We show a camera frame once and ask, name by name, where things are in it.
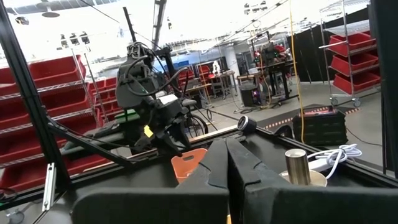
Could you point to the black round webcam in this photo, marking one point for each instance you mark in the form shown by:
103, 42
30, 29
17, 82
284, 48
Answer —
245, 124

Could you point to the shelving rack with red bins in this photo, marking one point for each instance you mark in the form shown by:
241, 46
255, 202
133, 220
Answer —
56, 71
107, 93

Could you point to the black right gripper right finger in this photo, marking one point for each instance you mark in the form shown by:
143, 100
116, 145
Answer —
311, 205

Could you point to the yellow tag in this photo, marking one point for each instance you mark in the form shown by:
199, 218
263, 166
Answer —
148, 131

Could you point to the wooden workbench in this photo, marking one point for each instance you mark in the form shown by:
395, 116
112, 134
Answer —
225, 74

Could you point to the silver metal bracket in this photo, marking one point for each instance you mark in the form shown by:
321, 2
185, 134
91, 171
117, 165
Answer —
49, 186

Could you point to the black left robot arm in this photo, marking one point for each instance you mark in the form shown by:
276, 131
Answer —
133, 90

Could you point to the black rig frame post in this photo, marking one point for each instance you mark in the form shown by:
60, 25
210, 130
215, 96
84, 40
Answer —
32, 93

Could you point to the black diagonal frame strut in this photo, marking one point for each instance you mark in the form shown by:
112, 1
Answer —
93, 145

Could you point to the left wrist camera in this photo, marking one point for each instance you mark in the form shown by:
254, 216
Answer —
168, 99

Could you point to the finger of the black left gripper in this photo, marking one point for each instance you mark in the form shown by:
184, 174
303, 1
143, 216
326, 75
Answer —
146, 143
177, 143

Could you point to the black frame upright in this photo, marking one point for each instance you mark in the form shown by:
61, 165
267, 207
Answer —
158, 21

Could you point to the orange plastic bin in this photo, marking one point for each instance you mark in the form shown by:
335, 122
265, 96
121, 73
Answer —
186, 171

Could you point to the black case with red lid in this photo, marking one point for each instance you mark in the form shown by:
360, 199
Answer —
320, 127

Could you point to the black bicycle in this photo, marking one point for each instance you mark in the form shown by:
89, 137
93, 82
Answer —
189, 102

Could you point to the black computer tower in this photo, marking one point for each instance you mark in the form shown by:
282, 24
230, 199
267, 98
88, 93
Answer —
248, 95

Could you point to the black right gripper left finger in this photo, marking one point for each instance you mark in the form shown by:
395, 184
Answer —
186, 205

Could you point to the black workbench with equipment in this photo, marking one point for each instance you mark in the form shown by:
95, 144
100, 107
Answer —
276, 67

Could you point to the white power strip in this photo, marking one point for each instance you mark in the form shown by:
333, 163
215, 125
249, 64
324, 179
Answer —
317, 165

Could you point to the black curtain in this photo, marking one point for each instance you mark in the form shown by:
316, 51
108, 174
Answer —
311, 56

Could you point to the black partition panel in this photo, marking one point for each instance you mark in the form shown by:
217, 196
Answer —
385, 77

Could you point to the red storage bin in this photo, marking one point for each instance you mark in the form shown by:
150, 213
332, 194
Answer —
354, 42
357, 63
360, 83

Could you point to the metal cylinder cup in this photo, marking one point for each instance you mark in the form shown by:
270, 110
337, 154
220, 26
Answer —
298, 168

